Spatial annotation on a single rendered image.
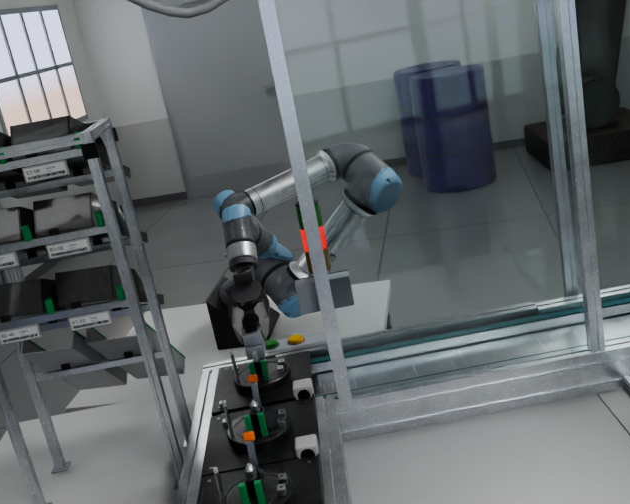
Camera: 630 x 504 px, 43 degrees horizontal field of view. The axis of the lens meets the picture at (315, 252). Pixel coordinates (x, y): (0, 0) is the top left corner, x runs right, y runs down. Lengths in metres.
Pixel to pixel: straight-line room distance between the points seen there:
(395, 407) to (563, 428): 0.36
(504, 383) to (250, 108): 6.89
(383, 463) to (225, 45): 7.03
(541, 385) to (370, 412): 0.39
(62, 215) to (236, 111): 6.88
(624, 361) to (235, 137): 7.01
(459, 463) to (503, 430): 0.15
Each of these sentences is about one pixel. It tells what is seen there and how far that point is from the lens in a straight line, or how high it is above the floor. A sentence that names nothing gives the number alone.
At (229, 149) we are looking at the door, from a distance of 8.65.
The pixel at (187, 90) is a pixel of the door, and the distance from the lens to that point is 8.65.
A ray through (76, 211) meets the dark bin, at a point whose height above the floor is 1.50.
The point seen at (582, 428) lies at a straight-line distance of 1.82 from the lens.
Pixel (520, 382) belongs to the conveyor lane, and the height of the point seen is 0.92.
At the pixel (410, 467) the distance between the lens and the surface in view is 1.75.
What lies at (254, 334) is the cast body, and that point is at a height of 1.10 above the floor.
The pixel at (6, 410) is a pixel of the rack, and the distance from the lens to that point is 1.86.
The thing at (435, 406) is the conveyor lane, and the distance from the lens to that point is 1.86.
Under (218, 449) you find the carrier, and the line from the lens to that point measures 1.74.
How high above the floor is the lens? 1.82
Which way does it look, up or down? 17 degrees down
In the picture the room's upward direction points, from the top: 11 degrees counter-clockwise
